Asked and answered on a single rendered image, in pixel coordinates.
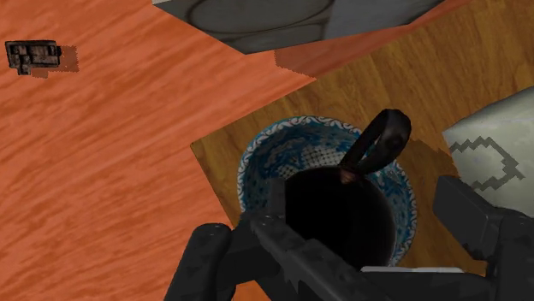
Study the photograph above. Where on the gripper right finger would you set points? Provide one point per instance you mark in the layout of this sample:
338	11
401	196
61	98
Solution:
513	250

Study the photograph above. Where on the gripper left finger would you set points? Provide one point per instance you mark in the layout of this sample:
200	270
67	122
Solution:
300	258

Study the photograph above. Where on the black mug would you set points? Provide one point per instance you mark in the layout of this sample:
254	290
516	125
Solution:
342	212

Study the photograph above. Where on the blue and white patterned bowl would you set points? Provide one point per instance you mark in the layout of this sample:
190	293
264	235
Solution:
288	146

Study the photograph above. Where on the wooden table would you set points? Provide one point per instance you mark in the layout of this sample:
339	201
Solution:
396	79

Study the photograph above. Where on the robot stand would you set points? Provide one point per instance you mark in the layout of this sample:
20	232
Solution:
267	25

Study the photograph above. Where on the small dark brown blocky object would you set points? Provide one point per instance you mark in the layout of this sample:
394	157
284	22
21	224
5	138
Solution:
33	55

